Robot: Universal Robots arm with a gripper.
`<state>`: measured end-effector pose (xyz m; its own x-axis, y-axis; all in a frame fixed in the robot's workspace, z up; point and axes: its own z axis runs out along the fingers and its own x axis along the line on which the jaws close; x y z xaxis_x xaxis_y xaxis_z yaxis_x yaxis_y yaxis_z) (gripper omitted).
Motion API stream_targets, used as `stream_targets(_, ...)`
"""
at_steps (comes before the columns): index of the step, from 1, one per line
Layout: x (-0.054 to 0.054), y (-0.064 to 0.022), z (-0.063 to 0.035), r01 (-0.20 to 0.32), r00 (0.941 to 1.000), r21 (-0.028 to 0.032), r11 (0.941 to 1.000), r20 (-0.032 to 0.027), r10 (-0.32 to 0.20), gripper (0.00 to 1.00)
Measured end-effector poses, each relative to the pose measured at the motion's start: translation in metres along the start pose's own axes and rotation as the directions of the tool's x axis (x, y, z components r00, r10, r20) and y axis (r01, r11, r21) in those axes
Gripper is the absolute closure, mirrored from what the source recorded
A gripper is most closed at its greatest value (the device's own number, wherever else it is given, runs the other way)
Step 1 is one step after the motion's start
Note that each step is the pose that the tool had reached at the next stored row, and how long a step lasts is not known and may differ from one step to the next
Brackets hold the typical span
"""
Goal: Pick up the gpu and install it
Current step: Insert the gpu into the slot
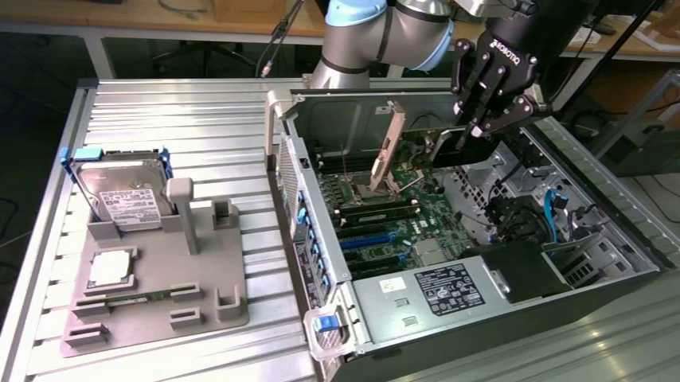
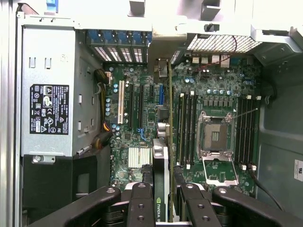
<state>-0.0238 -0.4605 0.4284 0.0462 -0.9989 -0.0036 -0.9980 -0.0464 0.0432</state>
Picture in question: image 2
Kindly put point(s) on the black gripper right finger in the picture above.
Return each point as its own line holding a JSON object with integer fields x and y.
{"x": 236, "y": 203}

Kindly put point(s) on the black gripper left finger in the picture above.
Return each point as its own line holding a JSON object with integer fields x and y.
{"x": 94, "y": 203}

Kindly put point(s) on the metal socket cover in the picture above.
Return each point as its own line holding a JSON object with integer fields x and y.
{"x": 220, "y": 172}

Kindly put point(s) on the black plastic fan shroud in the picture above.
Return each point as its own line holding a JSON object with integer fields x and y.
{"x": 47, "y": 184}

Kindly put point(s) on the silver chipset heat sink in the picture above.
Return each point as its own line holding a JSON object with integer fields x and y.
{"x": 139, "y": 158}

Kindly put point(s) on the CPU socket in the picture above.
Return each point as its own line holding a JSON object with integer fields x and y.
{"x": 215, "y": 134}

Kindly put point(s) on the open black PC case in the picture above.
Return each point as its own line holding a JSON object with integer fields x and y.
{"x": 279, "y": 132}

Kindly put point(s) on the thin metal locking lever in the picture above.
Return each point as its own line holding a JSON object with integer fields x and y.
{"x": 246, "y": 112}

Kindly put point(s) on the black expansion slot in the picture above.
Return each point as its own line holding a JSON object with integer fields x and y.
{"x": 130, "y": 106}
{"x": 141, "y": 106}

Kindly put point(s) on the white expansion slot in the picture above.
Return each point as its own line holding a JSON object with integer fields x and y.
{"x": 121, "y": 101}

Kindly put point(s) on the green motherboard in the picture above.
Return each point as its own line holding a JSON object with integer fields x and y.
{"x": 213, "y": 78}

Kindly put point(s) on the blue expansion slot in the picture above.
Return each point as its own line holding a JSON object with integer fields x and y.
{"x": 162, "y": 94}

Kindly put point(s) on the grey power supply unit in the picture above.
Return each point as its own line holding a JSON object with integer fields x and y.
{"x": 49, "y": 71}

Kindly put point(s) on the blue case latch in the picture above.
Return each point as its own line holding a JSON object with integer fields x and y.
{"x": 52, "y": 6}

